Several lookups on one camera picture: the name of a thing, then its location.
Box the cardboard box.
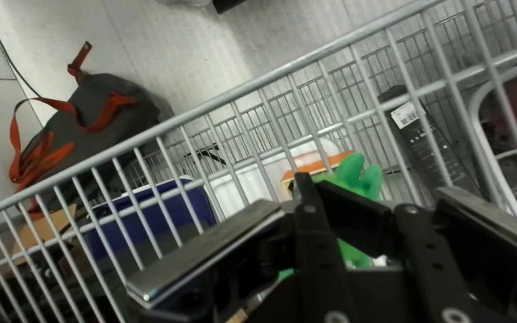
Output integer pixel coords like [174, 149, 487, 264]
[12, 204, 79, 266]

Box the black box with white label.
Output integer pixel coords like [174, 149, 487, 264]
[377, 85, 483, 198]

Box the blue plastic container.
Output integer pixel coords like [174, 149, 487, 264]
[81, 177, 218, 271]

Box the black object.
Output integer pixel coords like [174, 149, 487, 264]
[212, 0, 248, 14]

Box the white plastic container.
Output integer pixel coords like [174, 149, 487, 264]
[205, 137, 344, 220]

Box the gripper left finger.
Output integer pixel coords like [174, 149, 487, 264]
[126, 173, 359, 323]

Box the white wire rack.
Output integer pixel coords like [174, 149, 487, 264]
[0, 0, 517, 323]

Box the green plastic toy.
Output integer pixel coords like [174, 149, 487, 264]
[279, 153, 385, 281]

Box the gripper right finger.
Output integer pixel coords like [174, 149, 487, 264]
[315, 179, 517, 323]

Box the white tubular frame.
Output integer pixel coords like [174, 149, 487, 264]
[467, 54, 517, 225]

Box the orange wooden box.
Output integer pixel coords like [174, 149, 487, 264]
[280, 150, 356, 201]

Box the grey bag with orange straps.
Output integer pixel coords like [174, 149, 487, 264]
[9, 41, 175, 220]

